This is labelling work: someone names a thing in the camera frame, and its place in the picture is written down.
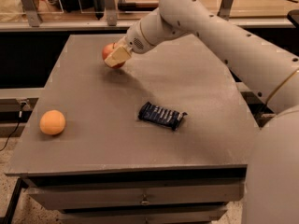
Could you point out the metal railing post right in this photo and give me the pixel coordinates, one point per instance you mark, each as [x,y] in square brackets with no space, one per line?
[225,9]

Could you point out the grey drawer cabinet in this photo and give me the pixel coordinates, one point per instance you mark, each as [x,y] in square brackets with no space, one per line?
[104,141]

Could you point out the lower drawer with handle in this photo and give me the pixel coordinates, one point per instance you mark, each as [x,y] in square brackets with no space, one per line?
[167,215]

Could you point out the metal railing post middle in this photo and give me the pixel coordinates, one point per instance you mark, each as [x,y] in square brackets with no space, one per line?
[111,13]

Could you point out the orange fruit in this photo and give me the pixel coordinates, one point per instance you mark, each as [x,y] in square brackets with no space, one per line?
[52,122]

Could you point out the red apple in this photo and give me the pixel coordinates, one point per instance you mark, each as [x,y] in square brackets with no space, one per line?
[107,50]

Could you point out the upper drawer with handle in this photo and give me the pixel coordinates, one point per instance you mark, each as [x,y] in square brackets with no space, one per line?
[138,193]

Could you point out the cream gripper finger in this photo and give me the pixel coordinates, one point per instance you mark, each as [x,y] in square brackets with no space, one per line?
[121,42]
[118,55]

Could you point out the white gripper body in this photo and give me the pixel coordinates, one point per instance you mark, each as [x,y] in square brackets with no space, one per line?
[135,39]

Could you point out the metal railing post left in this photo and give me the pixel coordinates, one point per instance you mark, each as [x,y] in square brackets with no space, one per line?
[31,13]

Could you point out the drawer with handle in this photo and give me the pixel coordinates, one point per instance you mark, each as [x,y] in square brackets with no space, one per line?
[138,193]
[167,215]

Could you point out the blue snack bar wrapper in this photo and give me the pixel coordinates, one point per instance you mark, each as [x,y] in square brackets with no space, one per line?
[161,116]

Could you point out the metal railing post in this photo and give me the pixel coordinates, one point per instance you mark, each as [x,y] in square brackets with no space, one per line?
[111,13]
[225,9]
[31,13]

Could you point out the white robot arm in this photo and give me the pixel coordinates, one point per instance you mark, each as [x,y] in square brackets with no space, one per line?
[271,73]

